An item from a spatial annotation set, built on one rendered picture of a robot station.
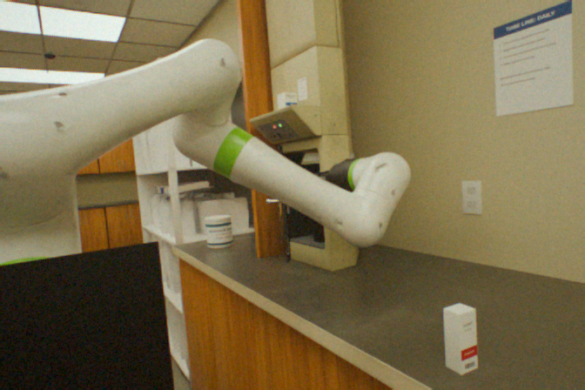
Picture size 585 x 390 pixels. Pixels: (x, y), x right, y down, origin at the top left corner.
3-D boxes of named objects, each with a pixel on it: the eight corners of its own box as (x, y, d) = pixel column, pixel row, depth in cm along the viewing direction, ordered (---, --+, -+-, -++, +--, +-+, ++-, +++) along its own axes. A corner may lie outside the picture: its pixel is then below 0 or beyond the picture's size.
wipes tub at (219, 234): (227, 241, 199) (225, 213, 198) (237, 245, 188) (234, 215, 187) (204, 245, 192) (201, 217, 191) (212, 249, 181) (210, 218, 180)
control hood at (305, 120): (275, 144, 154) (273, 119, 153) (322, 135, 126) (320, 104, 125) (250, 144, 148) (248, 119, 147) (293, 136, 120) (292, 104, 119)
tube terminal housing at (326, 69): (332, 245, 170) (319, 74, 165) (384, 258, 142) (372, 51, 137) (285, 256, 157) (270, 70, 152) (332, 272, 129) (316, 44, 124)
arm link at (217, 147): (164, 108, 79) (196, 90, 89) (158, 154, 88) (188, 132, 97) (238, 147, 78) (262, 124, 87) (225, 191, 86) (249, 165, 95)
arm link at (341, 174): (349, 199, 93) (376, 196, 98) (346, 152, 92) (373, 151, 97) (334, 198, 98) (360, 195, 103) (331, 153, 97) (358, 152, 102)
